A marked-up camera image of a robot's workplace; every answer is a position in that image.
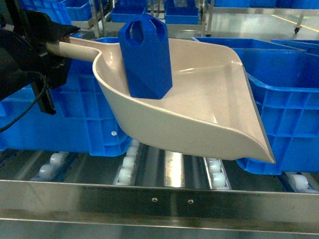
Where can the large blue crate right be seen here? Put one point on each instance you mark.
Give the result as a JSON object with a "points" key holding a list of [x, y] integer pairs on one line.
{"points": [[285, 86]]}

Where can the large blue crate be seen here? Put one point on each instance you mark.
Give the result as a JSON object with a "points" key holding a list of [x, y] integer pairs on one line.
{"points": [[285, 86], [83, 121]]}

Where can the steel shelf rack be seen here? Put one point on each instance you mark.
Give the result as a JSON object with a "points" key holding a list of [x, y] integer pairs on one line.
{"points": [[170, 198]]}

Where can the large blue crate left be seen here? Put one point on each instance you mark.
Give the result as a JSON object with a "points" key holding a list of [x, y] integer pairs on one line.
{"points": [[83, 121]]}

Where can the beige plastic dustpan tray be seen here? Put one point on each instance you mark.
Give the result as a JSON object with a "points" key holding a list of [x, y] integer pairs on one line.
{"points": [[210, 110]]}

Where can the blue plastic jug part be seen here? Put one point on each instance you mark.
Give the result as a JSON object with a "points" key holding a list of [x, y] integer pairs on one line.
{"points": [[145, 52]]}

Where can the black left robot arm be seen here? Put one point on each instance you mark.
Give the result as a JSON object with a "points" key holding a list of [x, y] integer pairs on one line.
{"points": [[13, 76]]}

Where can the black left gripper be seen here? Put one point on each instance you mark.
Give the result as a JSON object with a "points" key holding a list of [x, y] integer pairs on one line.
{"points": [[53, 67]]}

